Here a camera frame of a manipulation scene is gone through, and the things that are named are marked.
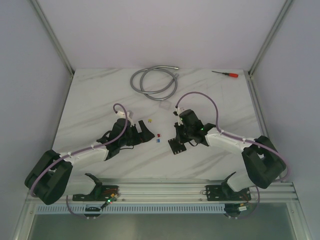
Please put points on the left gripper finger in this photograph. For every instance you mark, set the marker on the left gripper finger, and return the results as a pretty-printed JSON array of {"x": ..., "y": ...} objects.
[
  {"x": 139, "y": 140},
  {"x": 145, "y": 135}
]

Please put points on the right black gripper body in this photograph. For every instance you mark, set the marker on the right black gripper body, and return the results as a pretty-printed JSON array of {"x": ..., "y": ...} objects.
[{"x": 188, "y": 132}]

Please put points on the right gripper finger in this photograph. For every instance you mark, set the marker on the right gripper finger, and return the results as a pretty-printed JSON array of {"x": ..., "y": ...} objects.
[
  {"x": 179, "y": 133},
  {"x": 192, "y": 142}
]

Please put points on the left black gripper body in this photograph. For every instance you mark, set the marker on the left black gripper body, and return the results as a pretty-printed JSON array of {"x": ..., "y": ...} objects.
[{"x": 137, "y": 135}]

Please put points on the black fuse box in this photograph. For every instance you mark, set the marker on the black fuse box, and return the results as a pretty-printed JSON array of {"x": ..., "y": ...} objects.
[{"x": 177, "y": 145}]

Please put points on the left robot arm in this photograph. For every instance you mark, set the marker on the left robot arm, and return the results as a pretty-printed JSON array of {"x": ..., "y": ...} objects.
[{"x": 63, "y": 174}]

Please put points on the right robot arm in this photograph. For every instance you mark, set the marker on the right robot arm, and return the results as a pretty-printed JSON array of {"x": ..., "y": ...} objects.
[{"x": 262, "y": 163}]

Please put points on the clear plastic fuse box cover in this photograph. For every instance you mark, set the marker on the clear plastic fuse box cover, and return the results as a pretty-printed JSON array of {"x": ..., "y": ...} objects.
[{"x": 165, "y": 104}]

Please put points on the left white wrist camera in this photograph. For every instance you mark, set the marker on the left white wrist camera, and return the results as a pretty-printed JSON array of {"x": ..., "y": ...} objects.
[{"x": 128, "y": 115}]

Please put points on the aluminium rail frame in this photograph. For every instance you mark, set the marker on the aluminium rail frame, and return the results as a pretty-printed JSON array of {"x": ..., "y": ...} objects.
[{"x": 180, "y": 191}]

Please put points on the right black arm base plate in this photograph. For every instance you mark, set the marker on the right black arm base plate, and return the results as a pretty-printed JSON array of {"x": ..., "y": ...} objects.
[{"x": 223, "y": 193}]

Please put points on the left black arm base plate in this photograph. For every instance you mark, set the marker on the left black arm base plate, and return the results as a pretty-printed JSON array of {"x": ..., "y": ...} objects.
[{"x": 107, "y": 192}]

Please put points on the red handled screwdriver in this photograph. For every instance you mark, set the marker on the red handled screwdriver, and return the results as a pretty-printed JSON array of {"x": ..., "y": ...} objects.
[{"x": 232, "y": 75}]

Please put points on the perforated cable duct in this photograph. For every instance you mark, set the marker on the perforated cable duct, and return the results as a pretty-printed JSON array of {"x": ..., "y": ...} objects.
[{"x": 135, "y": 208}]

